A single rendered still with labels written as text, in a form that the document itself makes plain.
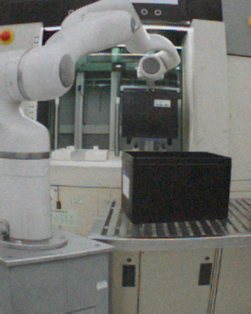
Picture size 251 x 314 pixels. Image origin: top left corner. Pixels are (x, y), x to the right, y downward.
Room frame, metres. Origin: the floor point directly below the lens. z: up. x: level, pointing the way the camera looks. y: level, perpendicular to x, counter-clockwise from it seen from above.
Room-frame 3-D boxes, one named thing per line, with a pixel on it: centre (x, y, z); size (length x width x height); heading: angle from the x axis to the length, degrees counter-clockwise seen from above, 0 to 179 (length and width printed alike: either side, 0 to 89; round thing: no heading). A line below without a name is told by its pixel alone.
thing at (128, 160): (1.41, -0.14, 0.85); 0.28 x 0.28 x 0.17; 7
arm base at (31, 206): (1.02, 0.22, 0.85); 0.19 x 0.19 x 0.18
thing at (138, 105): (2.00, -0.09, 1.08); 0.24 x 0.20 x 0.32; 88
